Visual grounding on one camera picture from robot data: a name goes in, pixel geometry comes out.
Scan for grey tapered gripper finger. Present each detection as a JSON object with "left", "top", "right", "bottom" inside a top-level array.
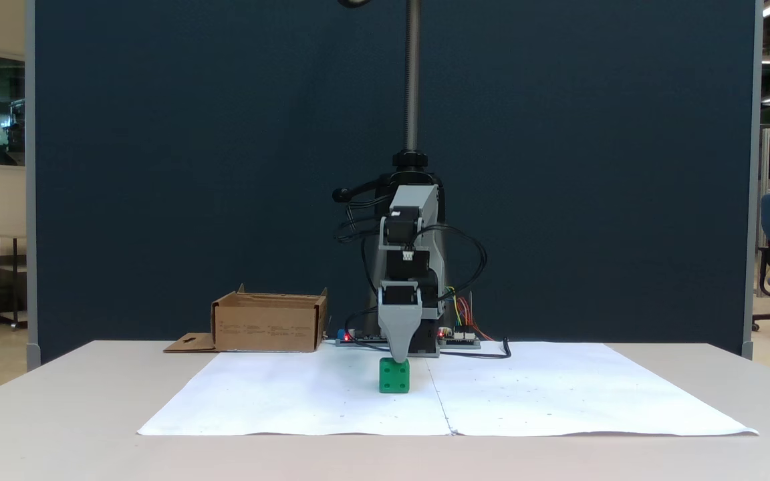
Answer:
[{"left": 380, "top": 306, "right": 424, "bottom": 365}]

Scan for green dice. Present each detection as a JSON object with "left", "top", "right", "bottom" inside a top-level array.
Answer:
[{"left": 379, "top": 358, "right": 410, "bottom": 393}]

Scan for blue circuit board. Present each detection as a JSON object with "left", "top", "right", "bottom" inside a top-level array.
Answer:
[{"left": 336, "top": 327, "right": 399, "bottom": 347}]

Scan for circuit board with red LED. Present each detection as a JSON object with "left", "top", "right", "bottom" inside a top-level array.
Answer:
[{"left": 438, "top": 326, "right": 481, "bottom": 349}]

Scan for brown cardboard box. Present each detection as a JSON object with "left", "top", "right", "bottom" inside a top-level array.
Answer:
[{"left": 163, "top": 284, "right": 329, "bottom": 353}]

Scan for white paper sheet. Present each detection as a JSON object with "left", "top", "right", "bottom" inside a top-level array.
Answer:
[
  {"left": 425, "top": 342, "right": 759, "bottom": 437},
  {"left": 138, "top": 349, "right": 453, "bottom": 436}
]

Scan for dark blue partition panel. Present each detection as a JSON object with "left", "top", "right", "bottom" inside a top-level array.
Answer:
[{"left": 26, "top": 0, "right": 763, "bottom": 365}]

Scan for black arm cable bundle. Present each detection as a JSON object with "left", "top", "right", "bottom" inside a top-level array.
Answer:
[{"left": 335, "top": 197, "right": 392, "bottom": 335}]

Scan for red jumper wire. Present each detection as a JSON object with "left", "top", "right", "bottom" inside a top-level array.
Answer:
[{"left": 459, "top": 294, "right": 493, "bottom": 341}]

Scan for thin black gripper cable loop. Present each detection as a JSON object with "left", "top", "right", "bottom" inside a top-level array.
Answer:
[{"left": 418, "top": 224, "right": 488, "bottom": 301}]

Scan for framed wall window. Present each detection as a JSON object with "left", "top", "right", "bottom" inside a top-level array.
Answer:
[{"left": 0, "top": 47, "right": 27, "bottom": 171}]

